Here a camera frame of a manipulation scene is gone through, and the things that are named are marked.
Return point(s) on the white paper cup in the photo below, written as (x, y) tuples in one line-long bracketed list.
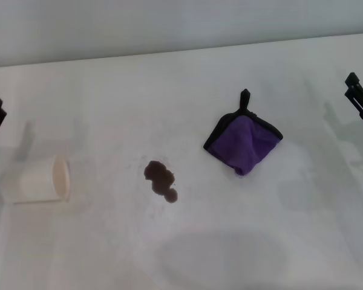
[(37, 181)]

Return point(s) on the dark brown liquid stain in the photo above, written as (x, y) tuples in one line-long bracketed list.
[(161, 179)]

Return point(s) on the purple rag with black trim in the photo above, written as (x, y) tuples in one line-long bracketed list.
[(242, 145)]

